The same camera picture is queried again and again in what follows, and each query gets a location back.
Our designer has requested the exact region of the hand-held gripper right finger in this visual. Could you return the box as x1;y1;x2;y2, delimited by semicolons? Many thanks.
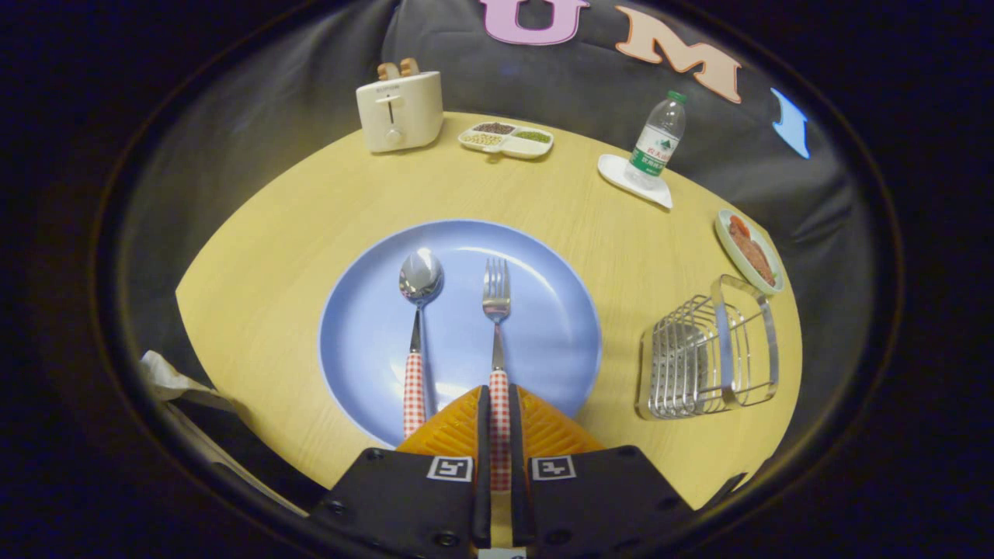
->
509;384;693;559

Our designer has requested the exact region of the metal wire cutlery rack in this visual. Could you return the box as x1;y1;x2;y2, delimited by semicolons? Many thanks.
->
635;274;780;421

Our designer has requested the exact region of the cream toaster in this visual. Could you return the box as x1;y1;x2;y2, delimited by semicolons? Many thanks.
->
356;71;445;154

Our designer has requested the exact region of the clear water bottle green cap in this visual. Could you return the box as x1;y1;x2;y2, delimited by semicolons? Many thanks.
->
625;91;688;191

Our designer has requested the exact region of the pale green plate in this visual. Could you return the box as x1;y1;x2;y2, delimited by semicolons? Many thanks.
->
714;208;785;296

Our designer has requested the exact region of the white square coaster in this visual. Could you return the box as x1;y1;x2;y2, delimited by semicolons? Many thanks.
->
597;154;673;210

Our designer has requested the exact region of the white crumpled paper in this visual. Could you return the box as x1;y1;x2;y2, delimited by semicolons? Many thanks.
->
140;350;234;412

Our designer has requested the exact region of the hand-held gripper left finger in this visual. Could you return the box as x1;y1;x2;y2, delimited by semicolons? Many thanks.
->
309;386;492;559

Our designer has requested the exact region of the fork with red checked handle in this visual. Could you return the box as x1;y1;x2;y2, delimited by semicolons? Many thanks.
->
481;258;513;491

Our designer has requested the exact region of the sliced meat serving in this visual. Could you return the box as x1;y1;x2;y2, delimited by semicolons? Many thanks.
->
728;215;777;286

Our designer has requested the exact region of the white divided dish with grains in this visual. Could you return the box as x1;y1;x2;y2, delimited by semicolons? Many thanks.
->
457;121;555;161

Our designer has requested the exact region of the black backdrop cloth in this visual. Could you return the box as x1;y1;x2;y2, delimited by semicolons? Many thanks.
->
116;0;878;498

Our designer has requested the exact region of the blue round plate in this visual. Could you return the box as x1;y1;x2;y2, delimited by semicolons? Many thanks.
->
318;220;603;449

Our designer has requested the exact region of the spoon with red checked handle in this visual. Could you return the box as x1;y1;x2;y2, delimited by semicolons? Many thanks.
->
398;248;445;439

